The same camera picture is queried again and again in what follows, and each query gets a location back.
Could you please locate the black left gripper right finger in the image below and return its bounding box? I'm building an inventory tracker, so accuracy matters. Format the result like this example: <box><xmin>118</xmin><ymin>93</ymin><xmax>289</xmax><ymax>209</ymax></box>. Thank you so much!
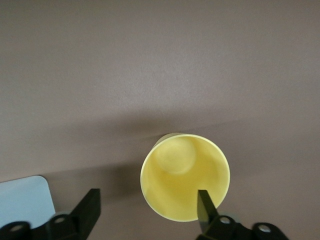
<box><xmin>196</xmin><ymin>189</ymin><xmax>287</xmax><ymax>240</ymax></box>

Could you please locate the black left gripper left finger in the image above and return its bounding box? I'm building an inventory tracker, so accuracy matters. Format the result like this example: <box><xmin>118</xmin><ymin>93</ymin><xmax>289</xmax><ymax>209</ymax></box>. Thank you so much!
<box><xmin>0</xmin><ymin>188</ymin><xmax>101</xmax><ymax>240</ymax></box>

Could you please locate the yellow plastic cup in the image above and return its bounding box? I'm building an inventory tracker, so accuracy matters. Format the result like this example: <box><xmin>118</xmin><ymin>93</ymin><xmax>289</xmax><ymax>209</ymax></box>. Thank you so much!
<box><xmin>140</xmin><ymin>133</ymin><xmax>230</xmax><ymax>223</ymax></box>

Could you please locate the light blue rounded tray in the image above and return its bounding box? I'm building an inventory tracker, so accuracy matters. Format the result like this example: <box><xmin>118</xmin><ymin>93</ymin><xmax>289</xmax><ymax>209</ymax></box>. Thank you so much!
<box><xmin>0</xmin><ymin>175</ymin><xmax>57</xmax><ymax>227</ymax></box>

